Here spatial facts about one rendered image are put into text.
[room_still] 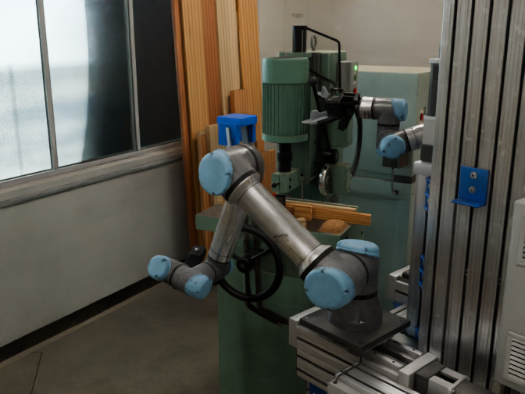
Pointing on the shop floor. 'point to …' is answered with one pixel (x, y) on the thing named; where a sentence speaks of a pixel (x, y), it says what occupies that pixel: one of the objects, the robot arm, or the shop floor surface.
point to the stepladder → (237, 129)
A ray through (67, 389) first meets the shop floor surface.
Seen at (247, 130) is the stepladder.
